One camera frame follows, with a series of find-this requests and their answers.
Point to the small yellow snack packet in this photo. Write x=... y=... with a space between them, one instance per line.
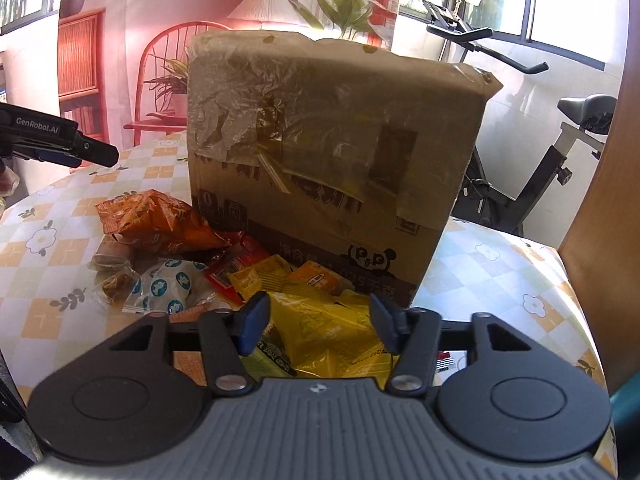
x=260 y=277

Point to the person's left hand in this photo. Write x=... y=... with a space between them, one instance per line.
x=6 y=180

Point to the small orange snack packet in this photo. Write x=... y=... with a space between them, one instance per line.
x=312 y=277

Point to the clear-wrapped brown pastry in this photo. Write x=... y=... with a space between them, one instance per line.
x=107 y=259
x=115 y=285

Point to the taped brown cardboard box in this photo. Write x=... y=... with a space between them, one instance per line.
x=325 y=160

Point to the brown wooden door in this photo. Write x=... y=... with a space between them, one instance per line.
x=610 y=260

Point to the black exercise bike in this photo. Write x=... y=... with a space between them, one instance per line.
x=542 y=167

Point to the teal object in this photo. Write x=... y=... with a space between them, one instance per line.
x=625 y=412

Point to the checkered floral tablecloth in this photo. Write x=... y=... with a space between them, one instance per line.
x=50 y=260

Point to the white blue-dotted snack packet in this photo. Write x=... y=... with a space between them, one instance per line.
x=167 y=285

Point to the large yellow snack packet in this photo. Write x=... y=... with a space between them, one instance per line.
x=320 y=330

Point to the green snack packet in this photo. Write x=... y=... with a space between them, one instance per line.
x=270 y=356

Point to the red white snack packet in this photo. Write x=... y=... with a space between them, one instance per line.
x=447 y=361

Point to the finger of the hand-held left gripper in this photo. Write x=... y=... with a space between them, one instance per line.
x=52 y=156
x=97 y=151

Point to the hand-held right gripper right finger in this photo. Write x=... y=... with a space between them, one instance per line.
x=386 y=322

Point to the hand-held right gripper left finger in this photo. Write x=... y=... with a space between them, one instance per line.
x=252 y=322

